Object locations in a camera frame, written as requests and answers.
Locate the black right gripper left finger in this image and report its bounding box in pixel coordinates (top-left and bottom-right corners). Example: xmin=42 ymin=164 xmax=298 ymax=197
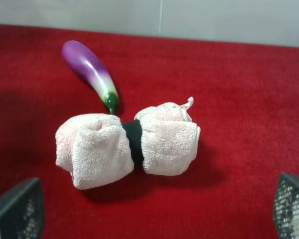
xmin=0 ymin=178 xmax=45 ymax=239

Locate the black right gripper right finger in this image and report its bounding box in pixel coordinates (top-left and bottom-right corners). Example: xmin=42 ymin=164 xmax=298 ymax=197
xmin=273 ymin=173 xmax=299 ymax=239

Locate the pink rolled towel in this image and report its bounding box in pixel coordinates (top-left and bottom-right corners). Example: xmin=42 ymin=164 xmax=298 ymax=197
xmin=55 ymin=98 xmax=201 ymax=190

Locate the red table cloth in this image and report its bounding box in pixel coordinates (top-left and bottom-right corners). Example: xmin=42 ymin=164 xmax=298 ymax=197
xmin=0 ymin=25 xmax=299 ymax=239

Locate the black hair band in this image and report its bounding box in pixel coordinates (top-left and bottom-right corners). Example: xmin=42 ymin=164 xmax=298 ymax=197
xmin=122 ymin=119 xmax=144 ymax=165

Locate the purple toy eggplant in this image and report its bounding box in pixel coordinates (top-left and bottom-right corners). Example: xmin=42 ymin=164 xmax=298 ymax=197
xmin=61 ymin=40 xmax=119 ymax=115

